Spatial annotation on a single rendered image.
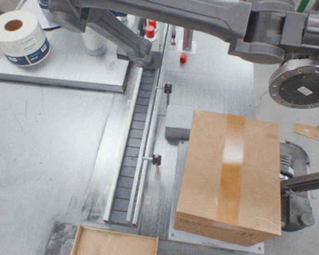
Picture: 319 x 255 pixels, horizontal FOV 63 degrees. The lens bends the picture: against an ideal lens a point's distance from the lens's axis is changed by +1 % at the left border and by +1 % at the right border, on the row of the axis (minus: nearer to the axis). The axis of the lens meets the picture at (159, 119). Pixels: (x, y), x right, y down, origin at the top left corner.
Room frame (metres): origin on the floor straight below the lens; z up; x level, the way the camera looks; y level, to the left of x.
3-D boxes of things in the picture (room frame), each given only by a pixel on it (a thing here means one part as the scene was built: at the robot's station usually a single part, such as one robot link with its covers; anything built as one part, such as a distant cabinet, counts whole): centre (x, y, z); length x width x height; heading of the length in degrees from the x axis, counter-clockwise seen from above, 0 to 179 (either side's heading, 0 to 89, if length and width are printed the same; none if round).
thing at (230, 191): (0.25, -0.19, 0.99); 0.30 x 0.24 x 0.27; 166
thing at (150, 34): (0.83, 0.02, 0.98); 0.05 x 0.05 x 0.20
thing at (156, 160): (0.34, 0.04, 0.91); 0.07 x 0.03 x 0.16; 80
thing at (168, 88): (0.63, -0.02, 0.91); 0.07 x 0.03 x 0.16; 80
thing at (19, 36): (0.94, 0.61, 0.95); 0.20 x 0.20 x 0.14
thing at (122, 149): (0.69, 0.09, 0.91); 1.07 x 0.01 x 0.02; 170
